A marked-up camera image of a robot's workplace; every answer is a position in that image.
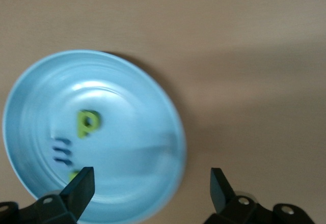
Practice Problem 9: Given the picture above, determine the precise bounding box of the blue foam letter m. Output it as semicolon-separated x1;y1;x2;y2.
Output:
49;137;74;166

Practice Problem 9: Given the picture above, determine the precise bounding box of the blue plate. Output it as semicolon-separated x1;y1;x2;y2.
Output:
2;50;188;223

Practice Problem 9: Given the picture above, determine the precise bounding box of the green foam letter u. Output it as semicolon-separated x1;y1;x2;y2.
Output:
66;170;82;184

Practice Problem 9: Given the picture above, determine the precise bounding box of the green foam letter p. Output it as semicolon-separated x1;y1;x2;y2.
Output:
76;109;102;140

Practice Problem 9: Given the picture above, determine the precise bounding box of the brown table cover sheet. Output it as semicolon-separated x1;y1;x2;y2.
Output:
0;0;326;224

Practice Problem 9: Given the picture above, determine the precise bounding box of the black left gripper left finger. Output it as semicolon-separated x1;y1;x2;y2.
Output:
0;167;95;224

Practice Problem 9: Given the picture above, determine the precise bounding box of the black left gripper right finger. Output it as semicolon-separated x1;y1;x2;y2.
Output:
201;167;316;224

